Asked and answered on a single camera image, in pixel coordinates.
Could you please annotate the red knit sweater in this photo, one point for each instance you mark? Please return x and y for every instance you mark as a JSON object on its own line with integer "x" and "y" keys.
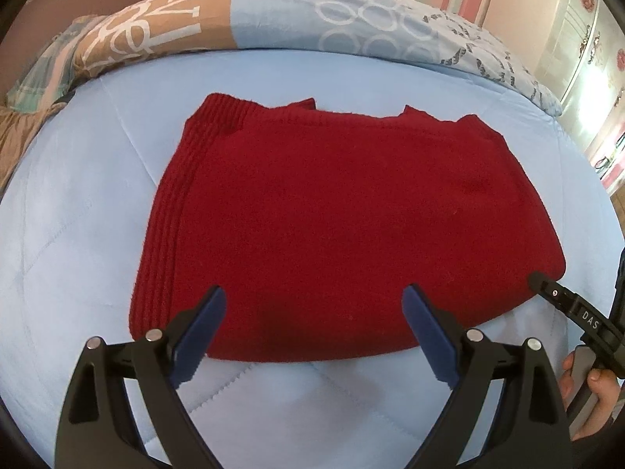
{"x": 342, "y": 224}

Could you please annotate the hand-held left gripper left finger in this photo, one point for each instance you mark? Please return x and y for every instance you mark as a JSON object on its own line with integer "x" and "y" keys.
{"x": 200, "y": 334}

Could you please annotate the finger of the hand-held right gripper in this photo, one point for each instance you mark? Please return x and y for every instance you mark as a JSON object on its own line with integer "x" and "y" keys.
{"x": 554, "y": 293}

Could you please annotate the blue and tan folded quilt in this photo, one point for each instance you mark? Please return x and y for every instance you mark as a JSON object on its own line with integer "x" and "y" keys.
{"x": 302, "y": 19}

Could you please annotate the brown cloth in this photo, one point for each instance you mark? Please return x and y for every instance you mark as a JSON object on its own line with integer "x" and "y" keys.
{"x": 17, "y": 141}

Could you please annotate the plaid pillow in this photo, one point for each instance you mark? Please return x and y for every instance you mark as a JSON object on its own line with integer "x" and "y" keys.
{"x": 46, "y": 68}

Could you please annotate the white wardrobe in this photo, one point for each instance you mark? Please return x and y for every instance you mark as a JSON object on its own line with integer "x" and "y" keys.
{"x": 581, "y": 34}

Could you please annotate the pink bed headboard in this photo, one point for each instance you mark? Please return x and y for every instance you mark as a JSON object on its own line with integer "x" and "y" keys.
{"x": 63, "y": 10}

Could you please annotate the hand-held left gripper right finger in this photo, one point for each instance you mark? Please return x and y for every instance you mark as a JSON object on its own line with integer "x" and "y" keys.
{"x": 429, "y": 337}

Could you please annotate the person's right hand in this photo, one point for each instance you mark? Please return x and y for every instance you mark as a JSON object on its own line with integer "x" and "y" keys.
{"x": 605, "y": 395}

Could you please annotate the pink shelf unit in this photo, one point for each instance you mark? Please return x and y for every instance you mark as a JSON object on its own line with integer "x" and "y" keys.
{"x": 610, "y": 161}

